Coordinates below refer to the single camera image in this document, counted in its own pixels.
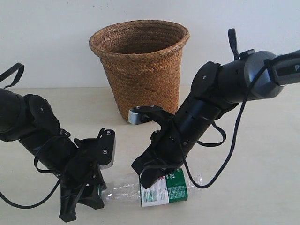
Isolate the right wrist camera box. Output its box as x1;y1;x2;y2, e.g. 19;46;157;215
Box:
128;105;169;125

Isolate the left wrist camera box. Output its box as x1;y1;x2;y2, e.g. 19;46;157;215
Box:
96;127;116;170

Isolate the brown woven wicker basket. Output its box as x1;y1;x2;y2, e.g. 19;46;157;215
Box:
89;19;190;120

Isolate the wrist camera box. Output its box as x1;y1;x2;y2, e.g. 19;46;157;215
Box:
128;105;169;125
96;127;116;170

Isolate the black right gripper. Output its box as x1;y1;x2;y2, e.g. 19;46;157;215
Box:
131;121;188;189

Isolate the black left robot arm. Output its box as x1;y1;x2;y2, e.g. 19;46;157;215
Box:
0;89;105;222

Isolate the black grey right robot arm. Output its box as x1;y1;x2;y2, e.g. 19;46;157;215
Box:
128;50;300;188

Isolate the clear plastic bottle green label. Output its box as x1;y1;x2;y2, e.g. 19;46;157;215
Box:
98;168;200;208

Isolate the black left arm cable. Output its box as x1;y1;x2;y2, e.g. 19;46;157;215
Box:
0;62;99;208

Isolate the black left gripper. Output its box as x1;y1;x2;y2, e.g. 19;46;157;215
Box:
60;138;107;215

